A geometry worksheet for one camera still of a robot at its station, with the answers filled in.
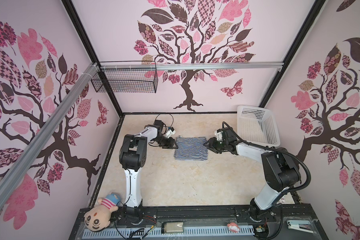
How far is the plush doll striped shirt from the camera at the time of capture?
666 millimetres

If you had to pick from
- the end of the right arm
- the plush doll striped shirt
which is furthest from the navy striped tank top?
the plush doll striped shirt

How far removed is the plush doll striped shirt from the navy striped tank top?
42cm

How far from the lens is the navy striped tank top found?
3.10 ft

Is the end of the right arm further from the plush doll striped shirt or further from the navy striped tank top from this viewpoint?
the plush doll striped shirt
